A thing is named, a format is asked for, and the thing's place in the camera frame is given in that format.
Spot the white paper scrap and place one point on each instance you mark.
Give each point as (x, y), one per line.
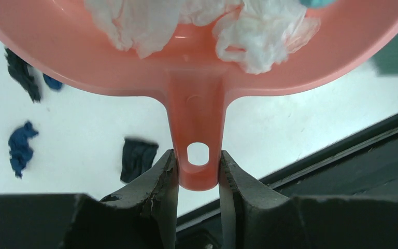
(254, 34)

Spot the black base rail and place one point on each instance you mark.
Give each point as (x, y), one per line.
(345, 196)

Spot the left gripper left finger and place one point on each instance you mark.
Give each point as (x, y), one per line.
(148, 206)

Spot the pink plastic dustpan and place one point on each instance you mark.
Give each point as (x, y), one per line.
(59, 39)

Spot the black paper scrap near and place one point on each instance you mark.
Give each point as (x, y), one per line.
(137, 158)

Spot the light blue paper scrap right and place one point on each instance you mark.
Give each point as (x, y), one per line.
(316, 4)

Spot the dark blue paper scrap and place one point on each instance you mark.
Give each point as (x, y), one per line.
(52, 83)
(19, 149)

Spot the black paper scrap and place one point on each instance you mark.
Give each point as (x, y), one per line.
(137, 158)
(18, 69)

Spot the dark blue paper scrap far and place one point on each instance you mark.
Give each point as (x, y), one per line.
(52, 83)

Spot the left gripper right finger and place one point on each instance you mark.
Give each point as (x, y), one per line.
(246, 206)

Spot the dark blue paper scrap near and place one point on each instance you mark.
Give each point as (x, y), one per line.
(19, 149)

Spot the black paper scrap far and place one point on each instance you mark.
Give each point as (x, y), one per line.
(18, 69)

